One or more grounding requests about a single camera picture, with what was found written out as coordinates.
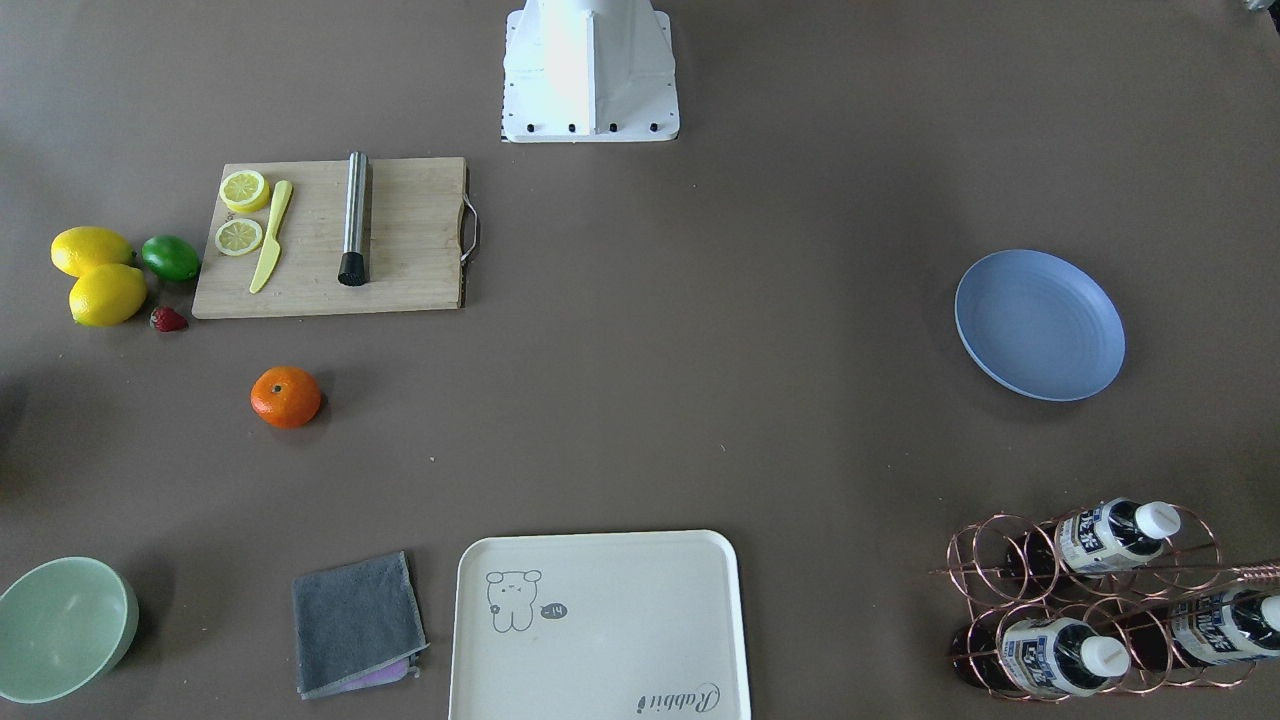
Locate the grey folded cloth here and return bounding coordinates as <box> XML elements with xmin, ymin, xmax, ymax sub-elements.
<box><xmin>291</xmin><ymin>551</ymin><xmax>429</xmax><ymax>700</ymax></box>

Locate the lemon slice upper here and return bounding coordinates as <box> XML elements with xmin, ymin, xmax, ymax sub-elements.
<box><xmin>218</xmin><ymin>169</ymin><xmax>271</xmax><ymax>214</ymax></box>

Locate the red strawberry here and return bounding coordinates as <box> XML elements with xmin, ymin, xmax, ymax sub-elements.
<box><xmin>148</xmin><ymin>306</ymin><xmax>189</xmax><ymax>333</ymax></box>

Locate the dark drink bottle upper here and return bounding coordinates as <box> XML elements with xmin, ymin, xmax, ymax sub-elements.
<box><xmin>998</xmin><ymin>497</ymin><xmax>1181</xmax><ymax>589</ymax></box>

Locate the yellow lemon lower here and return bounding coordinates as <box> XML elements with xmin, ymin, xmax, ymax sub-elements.
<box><xmin>68</xmin><ymin>263</ymin><xmax>147</xmax><ymax>327</ymax></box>

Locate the mint green bowl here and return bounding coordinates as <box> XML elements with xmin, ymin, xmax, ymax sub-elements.
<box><xmin>1</xmin><ymin>556</ymin><xmax>140</xmax><ymax>705</ymax></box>

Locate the cream rabbit tray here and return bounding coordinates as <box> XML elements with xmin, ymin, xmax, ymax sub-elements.
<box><xmin>448</xmin><ymin>529</ymin><xmax>753</xmax><ymax>719</ymax></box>

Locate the blue plate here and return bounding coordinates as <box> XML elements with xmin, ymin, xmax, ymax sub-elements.
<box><xmin>954</xmin><ymin>249</ymin><xmax>1126</xmax><ymax>402</ymax></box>

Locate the copper wire bottle rack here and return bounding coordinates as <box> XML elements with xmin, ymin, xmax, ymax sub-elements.
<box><xmin>943</xmin><ymin>498</ymin><xmax>1277</xmax><ymax>702</ymax></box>

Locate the orange fruit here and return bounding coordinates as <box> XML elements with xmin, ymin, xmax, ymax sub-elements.
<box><xmin>250</xmin><ymin>366</ymin><xmax>323</xmax><ymax>429</ymax></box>

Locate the yellow plastic knife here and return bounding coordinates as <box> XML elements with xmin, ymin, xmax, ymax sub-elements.
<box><xmin>250</xmin><ymin>179</ymin><xmax>294</xmax><ymax>293</ymax></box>

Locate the yellow lemon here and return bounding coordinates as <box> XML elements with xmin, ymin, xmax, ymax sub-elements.
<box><xmin>68</xmin><ymin>263</ymin><xmax>147</xmax><ymax>327</ymax></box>
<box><xmin>50</xmin><ymin>225</ymin><xmax>134</xmax><ymax>278</ymax></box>

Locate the green lime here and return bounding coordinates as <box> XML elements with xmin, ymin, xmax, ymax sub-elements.
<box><xmin>140</xmin><ymin>234</ymin><xmax>201</xmax><ymax>282</ymax></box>

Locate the dark drink bottle lower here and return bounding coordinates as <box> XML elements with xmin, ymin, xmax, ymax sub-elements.
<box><xmin>948</xmin><ymin>618</ymin><xmax>1132</xmax><ymax>700</ymax></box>

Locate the lemon slice lower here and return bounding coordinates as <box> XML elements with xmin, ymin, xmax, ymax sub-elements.
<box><xmin>212</xmin><ymin>217</ymin><xmax>265</xmax><ymax>258</ymax></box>

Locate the yellow lemon upper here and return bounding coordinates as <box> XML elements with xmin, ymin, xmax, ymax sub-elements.
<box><xmin>50</xmin><ymin>225</ymin><xmax>134</xmax><ymax>278</ymax></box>

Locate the dark drink bottle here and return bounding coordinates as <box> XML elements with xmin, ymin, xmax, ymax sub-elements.
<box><xmin>948</xmin><ymin>618</ymin><xmax>1132</xmax><ymax>700</ymax></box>
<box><xmin>1119</xmin><ymin>587</ymin><xmax>1279</xmax><ymax>671</ymax></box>
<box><xmin>998</xmin><ymin>497</ymin><xmax>1181</xmax><ymax>589</ymax></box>

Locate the lemon slice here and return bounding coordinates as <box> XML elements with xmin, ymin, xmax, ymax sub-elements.
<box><xmin>218</xmin><ymin>169</ymin><xmax>271</xmax><ymax>214</ymax></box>
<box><xmin>212</xmin><ymin>217</ymin><xmax>265</xmax><ymax>258</ymax></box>

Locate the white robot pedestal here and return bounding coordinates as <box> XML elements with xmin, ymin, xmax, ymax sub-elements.
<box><xmin>500</xmin><ymin>1</ymin><xmax>681</xmax><ymax>143</ymax></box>

